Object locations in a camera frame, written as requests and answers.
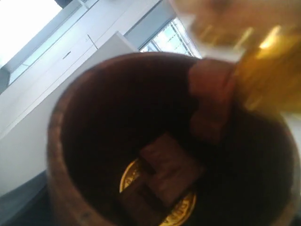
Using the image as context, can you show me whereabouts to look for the brown wooden cup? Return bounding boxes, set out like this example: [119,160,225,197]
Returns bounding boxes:
[47,52,300,226]

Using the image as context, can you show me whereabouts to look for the wooden cubes and gold coins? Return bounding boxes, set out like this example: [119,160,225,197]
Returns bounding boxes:
[119,0,301,226]

